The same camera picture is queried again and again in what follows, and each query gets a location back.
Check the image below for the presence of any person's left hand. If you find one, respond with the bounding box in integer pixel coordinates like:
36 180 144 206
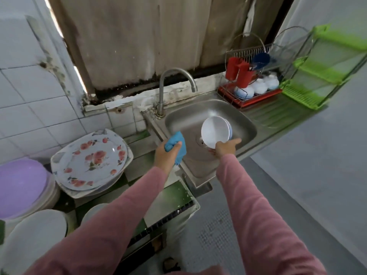
154 140 183 177

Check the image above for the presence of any person's right hand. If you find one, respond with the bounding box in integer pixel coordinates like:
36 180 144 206
208 138 243 159

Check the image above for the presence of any blue cleaning cloth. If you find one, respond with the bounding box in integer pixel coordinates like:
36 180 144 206
164 131 188 166

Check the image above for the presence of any floral plate stack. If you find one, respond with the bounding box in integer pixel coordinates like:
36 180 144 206
50 130 134 199

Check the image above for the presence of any stack of white saucers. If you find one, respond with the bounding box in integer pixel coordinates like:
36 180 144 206
80 203 111 226

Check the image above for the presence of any blue rice paddle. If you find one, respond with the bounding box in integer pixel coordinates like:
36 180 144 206
251 51 272 71

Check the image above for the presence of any purple plastic bowl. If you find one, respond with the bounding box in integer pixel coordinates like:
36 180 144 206
0 157 59 221

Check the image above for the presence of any person's right forearm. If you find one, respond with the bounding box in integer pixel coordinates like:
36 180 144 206
216 153 328 275

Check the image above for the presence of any person's left forearm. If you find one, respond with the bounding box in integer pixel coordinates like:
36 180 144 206
26 166 170 275

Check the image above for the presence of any green checkered tile countertop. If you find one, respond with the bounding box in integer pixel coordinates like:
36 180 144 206
0 130 201 275

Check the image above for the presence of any person's right leg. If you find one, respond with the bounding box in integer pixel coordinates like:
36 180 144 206
162 256 181 274

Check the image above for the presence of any stainless steel sink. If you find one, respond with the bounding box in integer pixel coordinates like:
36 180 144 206
142 89 329 189

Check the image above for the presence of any chrome faucet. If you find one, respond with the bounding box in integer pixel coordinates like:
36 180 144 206
155 67 198 118

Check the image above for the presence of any red plastic cutlery cup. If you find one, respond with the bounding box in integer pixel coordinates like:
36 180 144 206
225 57 258 89

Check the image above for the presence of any green plastic shelf rack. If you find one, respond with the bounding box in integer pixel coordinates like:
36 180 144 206
280 24 367 111

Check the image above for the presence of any weathered wooden board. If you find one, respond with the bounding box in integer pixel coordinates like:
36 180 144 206
49 0 287 104

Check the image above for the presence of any white hanging cloth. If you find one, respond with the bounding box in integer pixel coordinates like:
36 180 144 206
244 0 257 37

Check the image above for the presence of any wire dish rack red tray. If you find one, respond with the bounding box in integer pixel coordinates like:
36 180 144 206
218 83 283 109

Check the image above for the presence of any metal wire dish rack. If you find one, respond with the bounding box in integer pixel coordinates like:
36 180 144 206
218 26 315 109

